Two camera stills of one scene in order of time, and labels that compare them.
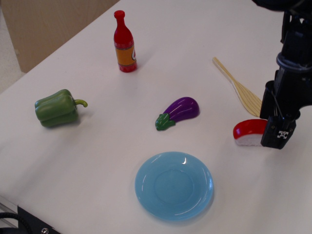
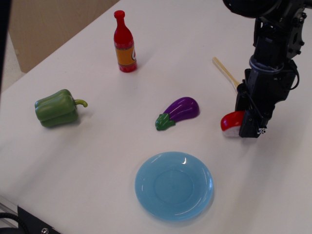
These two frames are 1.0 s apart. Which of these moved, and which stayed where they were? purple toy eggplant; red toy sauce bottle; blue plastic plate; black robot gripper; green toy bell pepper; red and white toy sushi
Moved: red and white toy sushi; black robot gripper
Stayed: blue plastic plate; green toy bell pepper; purple toy eggplant; red toy sauce bottle
